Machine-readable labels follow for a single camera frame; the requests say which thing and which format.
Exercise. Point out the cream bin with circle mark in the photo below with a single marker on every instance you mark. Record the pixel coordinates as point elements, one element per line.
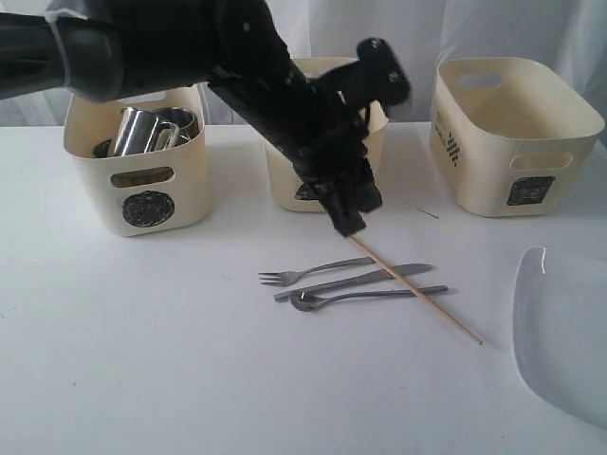
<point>140,194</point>

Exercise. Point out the cream bin with triangle mark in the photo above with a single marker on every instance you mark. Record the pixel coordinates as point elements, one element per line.
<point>283,182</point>

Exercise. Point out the stainless steel bowl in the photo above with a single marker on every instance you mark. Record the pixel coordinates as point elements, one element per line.
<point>103,149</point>

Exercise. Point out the white square plate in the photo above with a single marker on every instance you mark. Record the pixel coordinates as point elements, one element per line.
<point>559,331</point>

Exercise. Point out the steel table knife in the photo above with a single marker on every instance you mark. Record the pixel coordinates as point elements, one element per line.
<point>364,279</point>

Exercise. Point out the cream bin with square mark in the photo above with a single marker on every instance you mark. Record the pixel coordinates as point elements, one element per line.
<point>509,135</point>

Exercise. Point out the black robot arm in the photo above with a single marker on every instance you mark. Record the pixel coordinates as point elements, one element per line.
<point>110,50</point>

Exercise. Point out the wooden chopstick diagonal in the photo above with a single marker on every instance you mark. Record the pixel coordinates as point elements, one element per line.
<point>413,288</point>

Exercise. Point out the steel fork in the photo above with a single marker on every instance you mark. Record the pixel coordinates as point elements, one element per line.
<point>287,278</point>
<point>306,302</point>

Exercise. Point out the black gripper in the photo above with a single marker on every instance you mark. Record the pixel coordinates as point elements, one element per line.
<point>334,168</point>

